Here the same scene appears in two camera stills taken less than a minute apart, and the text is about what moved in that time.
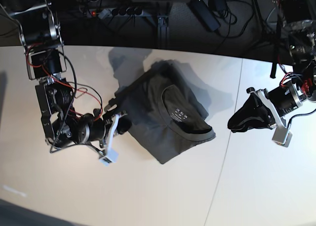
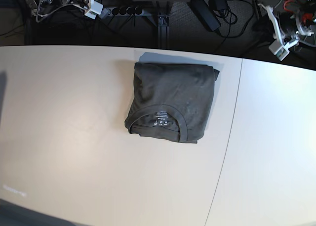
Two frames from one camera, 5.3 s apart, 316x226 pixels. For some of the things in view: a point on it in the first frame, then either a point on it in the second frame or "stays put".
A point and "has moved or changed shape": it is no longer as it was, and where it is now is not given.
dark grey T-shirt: x=167 y=114 has moved or changed shape
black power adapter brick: x=204 y=13 stays put
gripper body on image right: x=280 y=101 -> x=289 y=27
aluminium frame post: x=163 y=31 stays put
